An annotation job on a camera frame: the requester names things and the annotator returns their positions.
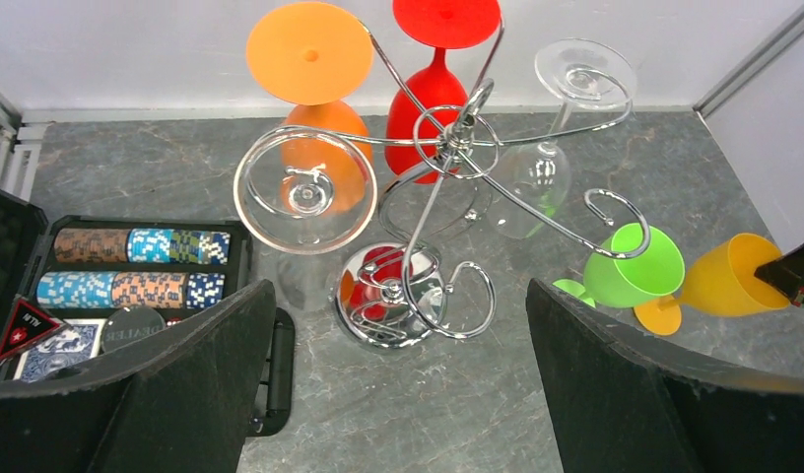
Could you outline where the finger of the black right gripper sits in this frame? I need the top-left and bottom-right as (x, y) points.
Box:
(755, 243), (804, 308)

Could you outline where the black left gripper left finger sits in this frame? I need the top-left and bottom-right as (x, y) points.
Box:
(0, 280), (276, 472)

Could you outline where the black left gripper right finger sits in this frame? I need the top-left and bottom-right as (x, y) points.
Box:
(525, 280), (804, 472)

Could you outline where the yellow plastic wine glass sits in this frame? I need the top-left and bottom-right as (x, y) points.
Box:
(634, 233), (790, 336)

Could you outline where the green plastic wine glass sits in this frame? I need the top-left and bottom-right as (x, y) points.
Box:
(554, 227), (686, 308)

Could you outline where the clear wine glass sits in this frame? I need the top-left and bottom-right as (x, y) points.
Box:
(491, 38), (637, 218)
(233, 125), (378, 311)

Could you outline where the chrome wine glass rack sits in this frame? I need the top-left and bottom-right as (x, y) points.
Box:
(244, 16), (652, 354)

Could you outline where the red plastic wine glass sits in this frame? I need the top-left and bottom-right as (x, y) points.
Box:
(385, 0), (501, 175)

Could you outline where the orange plastic wine glass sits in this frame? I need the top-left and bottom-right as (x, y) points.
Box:
(246, 1), (373, 212)

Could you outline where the black dealer button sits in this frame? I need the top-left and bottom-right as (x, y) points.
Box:
(100, 305), (167, 354)

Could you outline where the blue playing card deck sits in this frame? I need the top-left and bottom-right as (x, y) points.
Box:
(13, 318), (106, 382)

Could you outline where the poker chip row lower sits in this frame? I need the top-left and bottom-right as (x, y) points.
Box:
(35, 271), (227, 309)

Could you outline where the poker chip row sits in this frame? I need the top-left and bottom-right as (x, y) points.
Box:
(35, 271), (227, 309)
(53, 228), (232, 265)

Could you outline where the black poker chip case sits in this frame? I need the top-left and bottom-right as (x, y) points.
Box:
(0, 182), (298, 439)

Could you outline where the poker chip row upper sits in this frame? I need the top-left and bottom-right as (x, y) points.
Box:
(53, 228), (232, 265)

